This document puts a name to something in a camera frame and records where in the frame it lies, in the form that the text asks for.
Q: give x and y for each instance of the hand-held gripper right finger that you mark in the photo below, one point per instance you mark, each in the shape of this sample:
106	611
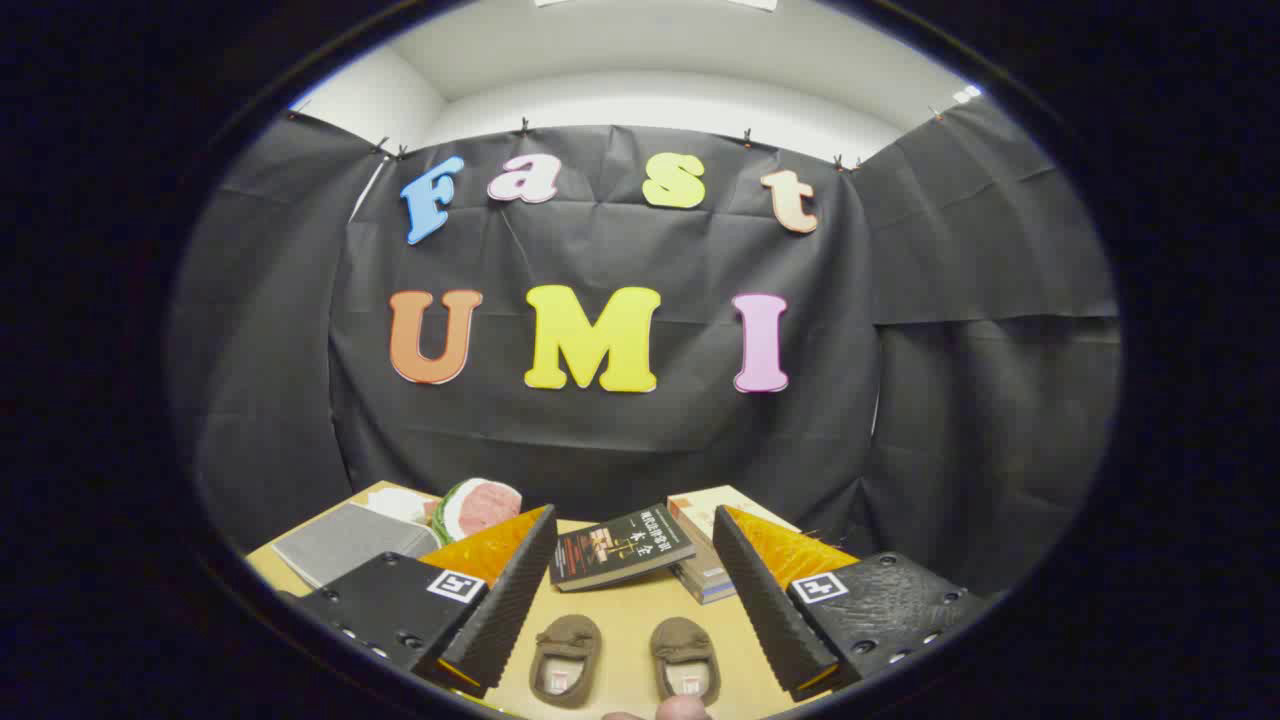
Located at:
765	610

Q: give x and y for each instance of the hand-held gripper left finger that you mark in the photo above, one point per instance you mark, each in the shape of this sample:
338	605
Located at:
505	610

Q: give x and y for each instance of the brown fuzzy shoe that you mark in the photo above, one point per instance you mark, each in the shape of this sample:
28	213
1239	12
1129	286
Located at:
567	640
683	645

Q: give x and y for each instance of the grey fabric storage box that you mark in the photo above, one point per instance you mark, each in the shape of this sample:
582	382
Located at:
340	545

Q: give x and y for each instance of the blue cover book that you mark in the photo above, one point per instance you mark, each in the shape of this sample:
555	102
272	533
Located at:
715	595

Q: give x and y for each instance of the tan book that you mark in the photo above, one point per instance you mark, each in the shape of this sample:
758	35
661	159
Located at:
700	565

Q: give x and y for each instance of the watermelon slice plush toy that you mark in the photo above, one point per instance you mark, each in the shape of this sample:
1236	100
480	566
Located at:
480	505

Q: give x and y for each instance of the black cover book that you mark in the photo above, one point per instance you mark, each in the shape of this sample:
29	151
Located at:
615	545

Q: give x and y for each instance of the white plush toy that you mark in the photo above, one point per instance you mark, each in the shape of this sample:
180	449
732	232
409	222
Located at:
400	503

